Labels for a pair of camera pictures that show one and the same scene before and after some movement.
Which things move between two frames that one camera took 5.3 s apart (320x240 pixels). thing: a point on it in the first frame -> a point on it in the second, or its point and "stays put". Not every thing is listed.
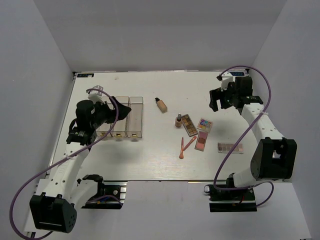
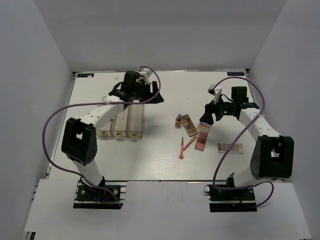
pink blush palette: x=201 y=141 stays put
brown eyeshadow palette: x=189 y=125 stays put
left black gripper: x=112 y=113 -> x=158 y=99
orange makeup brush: x=181 y=155 stays put
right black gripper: x=215 y=95 -> x=209 y=109
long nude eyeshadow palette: x=225 y=147 stays put
